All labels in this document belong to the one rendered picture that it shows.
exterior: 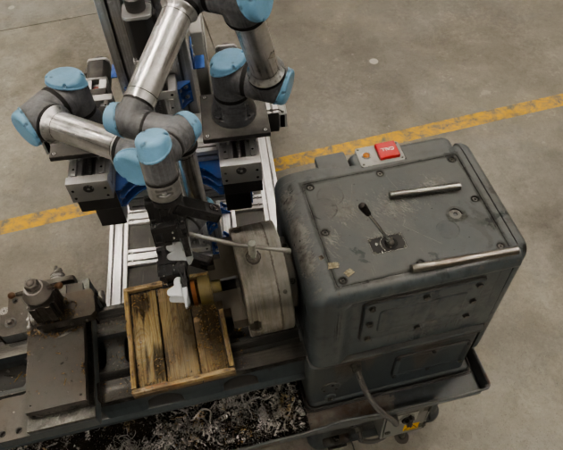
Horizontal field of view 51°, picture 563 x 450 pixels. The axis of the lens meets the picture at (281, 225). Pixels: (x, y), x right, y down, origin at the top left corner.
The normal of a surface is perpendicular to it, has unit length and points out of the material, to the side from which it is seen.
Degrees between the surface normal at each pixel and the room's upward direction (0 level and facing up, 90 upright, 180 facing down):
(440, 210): 0
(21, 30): 0
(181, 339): 0
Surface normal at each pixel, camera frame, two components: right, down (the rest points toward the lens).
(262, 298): 0.16, 0.23
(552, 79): -0.03, -0.60
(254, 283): 0.11, -0.04
